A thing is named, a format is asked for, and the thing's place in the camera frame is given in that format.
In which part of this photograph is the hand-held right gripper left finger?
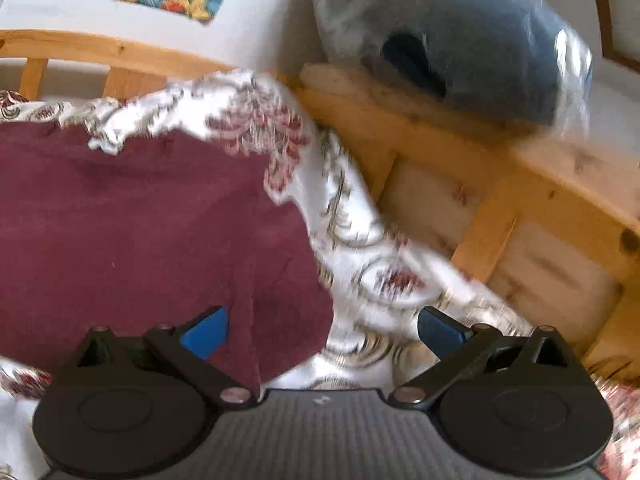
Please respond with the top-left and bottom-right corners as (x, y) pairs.
(55, 305), (259, 407)

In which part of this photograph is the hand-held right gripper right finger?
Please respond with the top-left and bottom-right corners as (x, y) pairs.
(386, 306), (586, 407)

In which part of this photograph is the maroon long-sleeved sweater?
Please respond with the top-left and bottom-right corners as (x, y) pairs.
(0, 120), (336, 387)

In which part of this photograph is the clear plastic bag of clothes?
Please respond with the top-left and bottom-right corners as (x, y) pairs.
(306, 0), (597, 142)

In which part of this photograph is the white floral satin blanket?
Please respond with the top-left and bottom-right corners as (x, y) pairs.
(0, 69), (640, 480)

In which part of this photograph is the wooden bed frame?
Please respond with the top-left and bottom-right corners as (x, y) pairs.
(0, 29), (640, 376)

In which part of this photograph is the wooden picture frame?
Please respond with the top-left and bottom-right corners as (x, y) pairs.
(586, 0), (640, 70)

